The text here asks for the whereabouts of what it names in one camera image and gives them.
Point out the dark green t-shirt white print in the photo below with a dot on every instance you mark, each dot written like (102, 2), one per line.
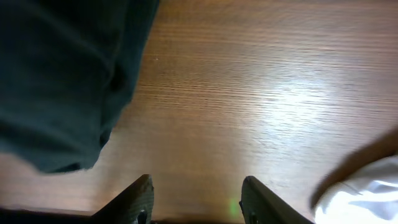
(68, 68)

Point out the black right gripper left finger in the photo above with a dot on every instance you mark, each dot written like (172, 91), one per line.
(133, 205)

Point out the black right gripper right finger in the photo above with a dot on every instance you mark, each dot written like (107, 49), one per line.
(260, 205)

